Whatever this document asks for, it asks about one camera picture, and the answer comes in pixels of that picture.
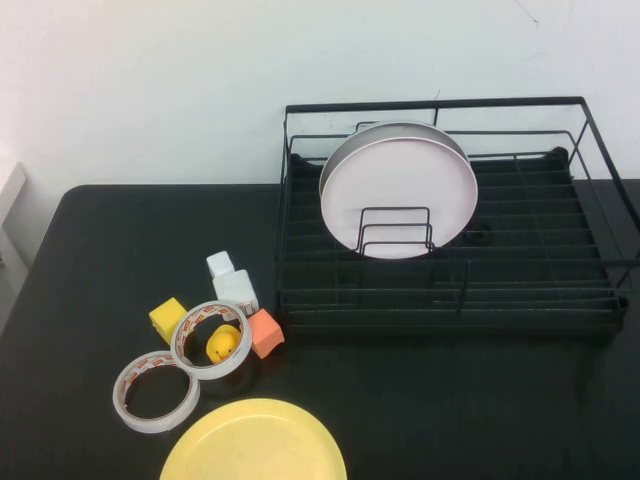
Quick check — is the yellow plate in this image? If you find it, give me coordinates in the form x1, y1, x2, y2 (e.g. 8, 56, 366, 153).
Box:
158, 398, 349, 480

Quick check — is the pale pink plate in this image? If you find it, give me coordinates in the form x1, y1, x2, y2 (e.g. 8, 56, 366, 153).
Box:
319, 135, 480, 260

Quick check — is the grey plate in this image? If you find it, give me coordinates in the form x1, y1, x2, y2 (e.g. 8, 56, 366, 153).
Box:
318, 119, 471, 201

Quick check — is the white plastic bottle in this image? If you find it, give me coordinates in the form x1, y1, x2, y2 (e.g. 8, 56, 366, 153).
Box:
205, 252, 261, 321

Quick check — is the orange foam cube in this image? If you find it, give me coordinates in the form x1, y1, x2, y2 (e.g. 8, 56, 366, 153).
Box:
248, 308, 286, 360

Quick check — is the yellow rubber duck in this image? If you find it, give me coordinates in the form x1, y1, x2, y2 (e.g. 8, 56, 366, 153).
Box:
205, 323, 240, 364

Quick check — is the yellow foam cube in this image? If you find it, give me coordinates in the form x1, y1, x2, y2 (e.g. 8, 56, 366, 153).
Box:
148, 297, 189, 345

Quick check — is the white double-sided tape roll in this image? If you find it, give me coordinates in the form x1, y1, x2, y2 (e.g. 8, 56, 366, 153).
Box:
170, 300, 252, 382
112, 350, 202, 434

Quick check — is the black wire dish rack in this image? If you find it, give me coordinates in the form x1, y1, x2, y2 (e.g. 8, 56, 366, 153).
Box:
273, 95, 640, 337

